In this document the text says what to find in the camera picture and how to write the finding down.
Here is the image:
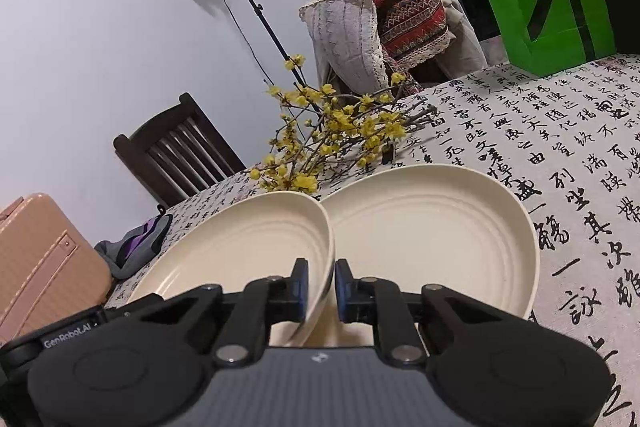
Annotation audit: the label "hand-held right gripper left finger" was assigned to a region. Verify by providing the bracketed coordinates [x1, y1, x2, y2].
[125, 258, 309, 368]

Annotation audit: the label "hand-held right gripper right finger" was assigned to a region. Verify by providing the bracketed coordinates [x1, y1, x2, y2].
[334, 258, 523, 368]

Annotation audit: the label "cream plate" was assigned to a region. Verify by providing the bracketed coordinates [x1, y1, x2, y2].
[320, 164, 541, 323]
[127, 196, 335, 348]

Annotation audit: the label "pink suitcase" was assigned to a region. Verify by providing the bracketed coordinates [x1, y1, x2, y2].
[0, 193, 112, 348]

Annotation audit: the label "yellow flower branches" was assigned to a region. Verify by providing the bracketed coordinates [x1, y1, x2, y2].
[250, 54, 436, 195]

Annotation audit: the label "grey purple cloth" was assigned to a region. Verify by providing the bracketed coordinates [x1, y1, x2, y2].
[95, 213, 173, 280]

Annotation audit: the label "dark wooden chair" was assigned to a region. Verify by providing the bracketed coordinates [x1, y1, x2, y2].
[113, 93, 246, 208]

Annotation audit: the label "white knit cloth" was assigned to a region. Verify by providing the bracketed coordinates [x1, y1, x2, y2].
[299, 0, 391, 95]

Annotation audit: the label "beige garment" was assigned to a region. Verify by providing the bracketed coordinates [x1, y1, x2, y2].
[430, 0, 488, 82]

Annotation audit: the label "red patterned blanket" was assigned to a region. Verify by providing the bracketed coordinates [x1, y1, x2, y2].
[327, 0, 451, 70]

